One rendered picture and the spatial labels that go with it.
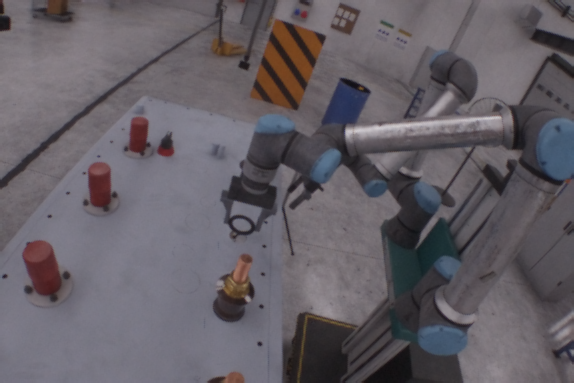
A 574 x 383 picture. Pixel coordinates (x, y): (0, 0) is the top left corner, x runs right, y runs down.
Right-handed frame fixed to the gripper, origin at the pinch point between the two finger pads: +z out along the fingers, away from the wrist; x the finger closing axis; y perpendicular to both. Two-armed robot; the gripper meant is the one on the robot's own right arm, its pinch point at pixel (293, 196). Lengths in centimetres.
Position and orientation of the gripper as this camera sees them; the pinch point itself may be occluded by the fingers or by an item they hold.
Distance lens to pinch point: 139.4
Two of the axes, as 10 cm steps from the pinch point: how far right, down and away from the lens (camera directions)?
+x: -0.8, -5.0, 8.6
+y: 7.3, 5.6, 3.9
